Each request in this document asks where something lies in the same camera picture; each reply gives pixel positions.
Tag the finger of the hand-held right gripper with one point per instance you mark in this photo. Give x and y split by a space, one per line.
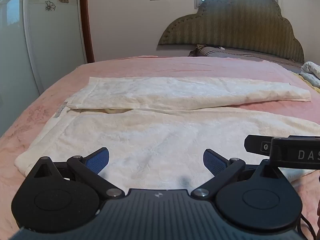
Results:
257 145

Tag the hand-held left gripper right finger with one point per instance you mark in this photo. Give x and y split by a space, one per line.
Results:
212 161

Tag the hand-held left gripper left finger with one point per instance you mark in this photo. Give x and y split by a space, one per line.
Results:
98 160

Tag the white patterned cloth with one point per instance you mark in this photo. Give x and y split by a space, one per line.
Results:
312 71

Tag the grey striped pillow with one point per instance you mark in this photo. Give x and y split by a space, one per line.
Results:
225 52

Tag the pink blanket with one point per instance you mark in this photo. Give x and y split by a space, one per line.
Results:
175 66

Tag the green padded headboard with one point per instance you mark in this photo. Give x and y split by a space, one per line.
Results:
237 25

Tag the white wardrobe with flower decals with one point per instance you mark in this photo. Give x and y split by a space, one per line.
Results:
50 42

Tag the brown wooden door frame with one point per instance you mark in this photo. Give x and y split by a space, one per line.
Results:
87 25

